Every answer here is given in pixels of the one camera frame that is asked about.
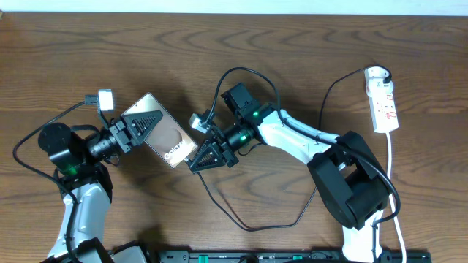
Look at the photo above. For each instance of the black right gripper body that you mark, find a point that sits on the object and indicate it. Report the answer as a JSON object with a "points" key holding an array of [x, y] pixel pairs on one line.
{"points": [[235, 139]]}

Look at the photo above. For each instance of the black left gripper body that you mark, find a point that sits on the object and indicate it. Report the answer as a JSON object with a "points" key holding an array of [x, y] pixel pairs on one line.
{"points": [[110, 145]]}

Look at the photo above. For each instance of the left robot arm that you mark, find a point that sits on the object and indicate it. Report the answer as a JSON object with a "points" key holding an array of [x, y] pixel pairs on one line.
{"points": [[81, 154]]}

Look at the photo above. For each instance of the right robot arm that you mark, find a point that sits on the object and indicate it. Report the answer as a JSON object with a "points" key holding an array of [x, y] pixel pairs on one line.
{"points": [[349, 179]]}

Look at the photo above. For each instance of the white USB charger plug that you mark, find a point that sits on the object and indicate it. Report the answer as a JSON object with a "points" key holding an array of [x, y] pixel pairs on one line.
{"points": [[378, 72]]}

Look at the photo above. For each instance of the white power strip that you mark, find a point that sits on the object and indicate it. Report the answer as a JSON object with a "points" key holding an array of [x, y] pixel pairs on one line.
{"points": [[382, 105]]}

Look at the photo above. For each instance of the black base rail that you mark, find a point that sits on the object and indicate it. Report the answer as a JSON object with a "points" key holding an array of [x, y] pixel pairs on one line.
{"points": [[179, 256]]}

